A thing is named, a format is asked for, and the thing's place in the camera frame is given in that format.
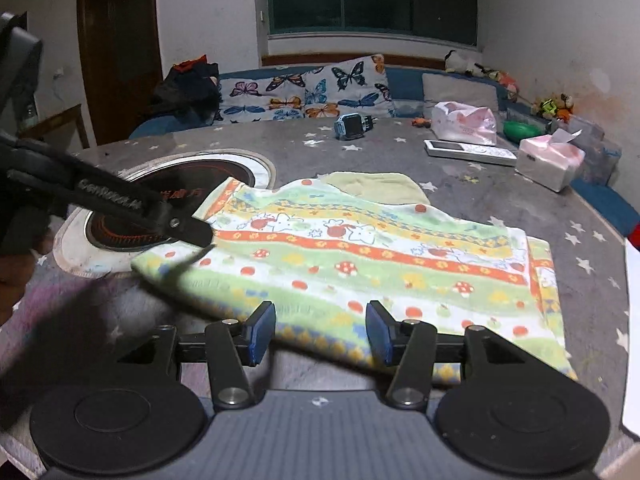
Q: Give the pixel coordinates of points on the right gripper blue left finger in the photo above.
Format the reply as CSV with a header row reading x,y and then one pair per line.
x,y
230,346

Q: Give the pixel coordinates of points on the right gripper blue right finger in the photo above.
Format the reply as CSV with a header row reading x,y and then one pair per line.
x,y
409,347

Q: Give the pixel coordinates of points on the colourful patterned baby garment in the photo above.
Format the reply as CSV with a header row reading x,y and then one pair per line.
x,y
321,249

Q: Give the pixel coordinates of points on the black clothes pile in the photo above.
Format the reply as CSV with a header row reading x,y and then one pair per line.
x,y
190,88

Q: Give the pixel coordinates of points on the wooden side table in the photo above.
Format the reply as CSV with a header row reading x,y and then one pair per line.
x,y
71,115

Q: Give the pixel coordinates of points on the round induction cooker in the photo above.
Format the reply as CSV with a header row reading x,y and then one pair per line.
x,y
91,245

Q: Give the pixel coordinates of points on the dark wooden door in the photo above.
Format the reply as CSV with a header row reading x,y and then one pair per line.
x,y
120,63

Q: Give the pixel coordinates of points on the white remote control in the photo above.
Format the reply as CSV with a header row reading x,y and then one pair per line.
x,y
470,152

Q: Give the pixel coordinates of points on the small orange toy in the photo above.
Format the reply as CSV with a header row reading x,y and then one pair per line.
x,y
421,122

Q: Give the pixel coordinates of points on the white pink plastic bag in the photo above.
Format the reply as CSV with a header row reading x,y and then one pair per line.
x,y
459,122

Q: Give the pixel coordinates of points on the white paper sheet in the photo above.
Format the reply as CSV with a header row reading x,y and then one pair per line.
x,y
631,406

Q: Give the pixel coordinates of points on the pink tissue pack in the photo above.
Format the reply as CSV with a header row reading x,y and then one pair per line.
x,y
552,160

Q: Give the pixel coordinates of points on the blue sofa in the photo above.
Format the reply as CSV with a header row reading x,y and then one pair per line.
x,y
407,91

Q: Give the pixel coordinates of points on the grey cushion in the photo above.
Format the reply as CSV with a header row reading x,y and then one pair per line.
x,y
444,88

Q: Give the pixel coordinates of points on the butterfly pattern pillow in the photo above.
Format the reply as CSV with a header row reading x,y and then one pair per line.
x,y
354,86

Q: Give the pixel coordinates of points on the black white plush toy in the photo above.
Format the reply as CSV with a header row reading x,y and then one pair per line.
x,y
459,64

